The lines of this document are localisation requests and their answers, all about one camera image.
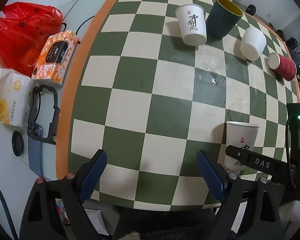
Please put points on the black round lid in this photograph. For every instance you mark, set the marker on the black round lid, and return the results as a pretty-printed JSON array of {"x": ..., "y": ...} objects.
[{"x": 17, "y": 142}]

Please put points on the small printed packet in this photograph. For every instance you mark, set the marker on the small printed packet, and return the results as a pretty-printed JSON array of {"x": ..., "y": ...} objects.
[{"x": 61, "y": 209}]

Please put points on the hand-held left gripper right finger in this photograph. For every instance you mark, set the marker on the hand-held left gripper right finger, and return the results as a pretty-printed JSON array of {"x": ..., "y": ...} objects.
[{"x": 210, "y": 177}]

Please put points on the yellow white tissue package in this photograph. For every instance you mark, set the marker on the yellow white tissue package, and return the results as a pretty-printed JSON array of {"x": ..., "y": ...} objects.
[{"x": 10, "y": 97}]

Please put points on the green cream checkered mat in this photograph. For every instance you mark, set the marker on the green cream checkered mat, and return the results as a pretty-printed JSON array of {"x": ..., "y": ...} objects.
[{"x": 140, "y": 80}]

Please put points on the blue phone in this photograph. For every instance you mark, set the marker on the blue phone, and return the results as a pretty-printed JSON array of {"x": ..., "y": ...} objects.
[{"x": 36, "y": 155}]

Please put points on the red plastic bag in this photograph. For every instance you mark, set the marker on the red plastic bag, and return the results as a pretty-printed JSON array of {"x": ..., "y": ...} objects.
[{"x": 20, "y": 35}]

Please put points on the red ribbed paper cup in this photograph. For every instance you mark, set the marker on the red ribbed paper cup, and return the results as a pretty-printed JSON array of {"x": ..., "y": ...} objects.
[{"x": 286, "y": 67}]

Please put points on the orange tissue pack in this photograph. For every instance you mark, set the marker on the orange tissue pack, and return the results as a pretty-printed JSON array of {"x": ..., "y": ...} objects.
[{"x": 53, "y": 57}]

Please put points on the dark green cup yellow inside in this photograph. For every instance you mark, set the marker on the dark green cup yellow inside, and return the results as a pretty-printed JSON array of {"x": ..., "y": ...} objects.
[{"x": 218, "y": 22}]

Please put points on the plain white cup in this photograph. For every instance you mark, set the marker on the plain white cup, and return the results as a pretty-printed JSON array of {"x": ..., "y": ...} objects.
[{"x": 252, "y": 45}]

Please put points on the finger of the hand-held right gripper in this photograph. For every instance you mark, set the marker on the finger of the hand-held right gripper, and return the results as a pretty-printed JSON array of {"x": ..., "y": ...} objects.
[{"x": 255, "y": 163}]

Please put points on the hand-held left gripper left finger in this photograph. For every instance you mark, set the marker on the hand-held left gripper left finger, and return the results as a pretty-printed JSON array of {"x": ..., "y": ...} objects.
[{"x": 93, "y": 176}]

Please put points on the black plastic frame holder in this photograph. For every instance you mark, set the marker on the black plastic frame holder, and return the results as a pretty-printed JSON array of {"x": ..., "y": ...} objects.
[{"x": 55, "y": 110}]

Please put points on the white printed paper cup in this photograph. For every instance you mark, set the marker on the white printed paper cup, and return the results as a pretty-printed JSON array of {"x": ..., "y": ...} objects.
[
  {"x": 192, "y": 25},
  {"x": 240, "y": 135}
]

